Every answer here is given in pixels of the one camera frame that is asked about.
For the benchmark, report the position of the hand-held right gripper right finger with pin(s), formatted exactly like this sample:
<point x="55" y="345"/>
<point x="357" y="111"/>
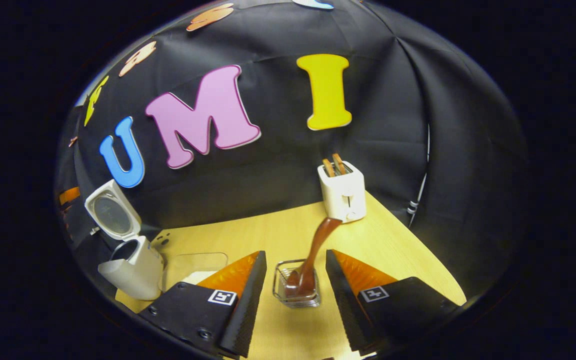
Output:
<point x="345" y="305"/>

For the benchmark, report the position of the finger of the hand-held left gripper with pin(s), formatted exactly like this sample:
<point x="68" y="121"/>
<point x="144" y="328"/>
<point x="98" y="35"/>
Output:
<point x="69" y="195"/>

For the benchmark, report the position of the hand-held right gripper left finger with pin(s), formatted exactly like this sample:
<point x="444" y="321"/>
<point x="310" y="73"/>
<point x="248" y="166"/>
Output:
<point x="248" y="310"/>

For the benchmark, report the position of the white rice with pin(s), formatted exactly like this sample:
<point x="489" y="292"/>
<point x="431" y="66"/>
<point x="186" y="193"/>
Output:
<point x="195" y="277"/>

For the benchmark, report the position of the brown wooden spoon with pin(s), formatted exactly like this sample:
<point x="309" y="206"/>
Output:
<point x="320" y="240"/>

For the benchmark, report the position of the white rice cooker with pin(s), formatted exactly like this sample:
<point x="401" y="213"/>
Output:
<point x="138" y="275"/>

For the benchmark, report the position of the pink cloth clip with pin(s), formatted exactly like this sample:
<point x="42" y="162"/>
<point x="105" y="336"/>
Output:
<point x="72" y="142"/>

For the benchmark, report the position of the clear plastic container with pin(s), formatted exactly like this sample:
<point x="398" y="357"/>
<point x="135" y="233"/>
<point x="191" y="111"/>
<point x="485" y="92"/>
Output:
<point x="193" y="260"/>

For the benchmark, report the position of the white toaster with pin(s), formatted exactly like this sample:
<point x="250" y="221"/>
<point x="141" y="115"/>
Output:
<point x="343" y="195"/>

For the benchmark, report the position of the brown toast slice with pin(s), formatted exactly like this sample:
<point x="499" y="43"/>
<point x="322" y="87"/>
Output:
<point x="328" y="168"/>
<point x="339" y="164"/>

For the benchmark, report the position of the black backdrop cloth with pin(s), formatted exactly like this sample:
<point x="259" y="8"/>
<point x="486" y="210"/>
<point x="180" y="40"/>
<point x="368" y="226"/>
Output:
<point x="393" y="125"/>

